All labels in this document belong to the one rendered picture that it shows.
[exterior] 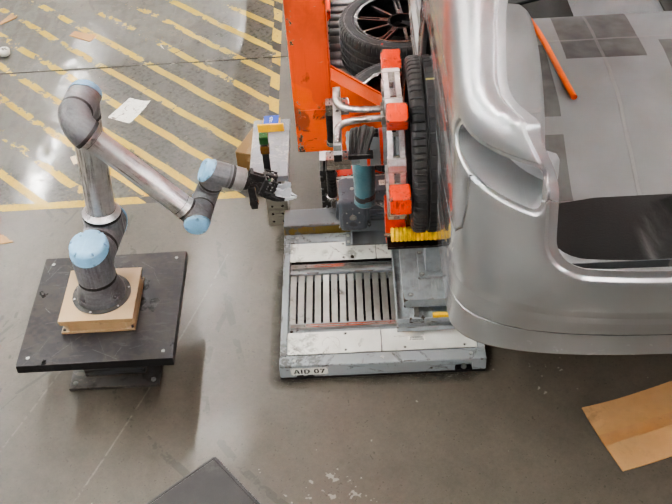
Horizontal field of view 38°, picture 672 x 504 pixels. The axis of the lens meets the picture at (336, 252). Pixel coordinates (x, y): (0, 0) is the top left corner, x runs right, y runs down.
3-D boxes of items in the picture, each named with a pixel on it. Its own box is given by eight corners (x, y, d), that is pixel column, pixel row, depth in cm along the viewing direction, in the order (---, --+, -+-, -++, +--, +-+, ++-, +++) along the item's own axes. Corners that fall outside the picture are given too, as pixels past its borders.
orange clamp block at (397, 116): (408, 130, 337) (409, 121, 328) (385, 131, 337) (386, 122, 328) (407, 111, 338) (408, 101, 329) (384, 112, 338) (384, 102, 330)
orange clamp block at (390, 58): (402, 72, 361) (400, 48, 362) (381, 73, 362) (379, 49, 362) (401, 76, 368) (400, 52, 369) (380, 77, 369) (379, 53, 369)
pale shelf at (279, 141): (288, 181, 421) (287, 175, 419) (249, 183, 422) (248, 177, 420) (290, 123, 453) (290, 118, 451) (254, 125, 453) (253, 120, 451)
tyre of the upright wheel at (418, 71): (486, 210, 325) (473, 23, 336) (416, 213, 326) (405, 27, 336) (467, 243, 390) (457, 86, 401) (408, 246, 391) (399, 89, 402)
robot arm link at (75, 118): (60, 111, 323) (215, 227, 352) (71, 90, 332) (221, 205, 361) (41, 130, 329) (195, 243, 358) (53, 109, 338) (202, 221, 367)
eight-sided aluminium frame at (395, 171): (407, 247, 362) (406, 128, 325) (389, 248, 362) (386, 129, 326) (398, 159, 402) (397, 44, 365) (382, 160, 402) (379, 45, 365)
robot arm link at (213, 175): (197, 170, 364) (205, 151, 358) (228, 178, 368) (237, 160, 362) (196, 187, 358) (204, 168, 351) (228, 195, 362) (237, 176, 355)
